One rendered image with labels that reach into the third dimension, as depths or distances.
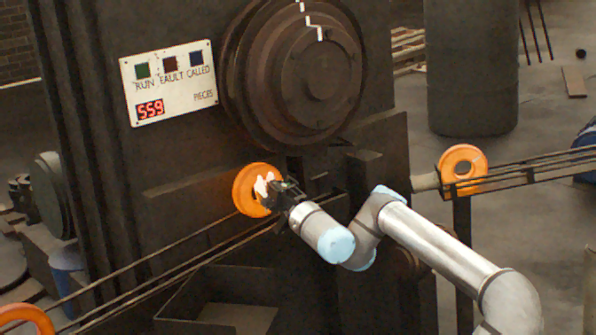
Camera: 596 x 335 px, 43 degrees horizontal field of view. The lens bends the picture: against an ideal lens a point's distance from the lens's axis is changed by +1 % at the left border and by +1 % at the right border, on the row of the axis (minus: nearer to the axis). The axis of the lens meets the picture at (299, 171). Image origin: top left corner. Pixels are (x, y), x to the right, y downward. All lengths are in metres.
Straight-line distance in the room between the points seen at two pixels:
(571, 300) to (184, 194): 1.67
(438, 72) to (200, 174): 2.94
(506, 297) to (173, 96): 1.03
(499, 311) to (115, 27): 1.15
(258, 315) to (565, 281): 1.66
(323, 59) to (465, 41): 2.78
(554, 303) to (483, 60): 2.06
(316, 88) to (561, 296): 1.54
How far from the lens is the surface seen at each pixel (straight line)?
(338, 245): 1.87
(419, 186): 2.47
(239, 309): 1.99
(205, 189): 2.14
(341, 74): 2.12
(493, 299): 1.57
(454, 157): 2.47
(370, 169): 2.36
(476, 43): 4.78
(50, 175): 3.20
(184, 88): 2.09
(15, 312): 1.94
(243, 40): 2.01
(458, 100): 4.88
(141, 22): 2.04
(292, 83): 2.02
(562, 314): 3.09
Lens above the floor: 1.61
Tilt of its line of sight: 21 degrees down
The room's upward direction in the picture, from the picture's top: 6 degrees counter-clockwise
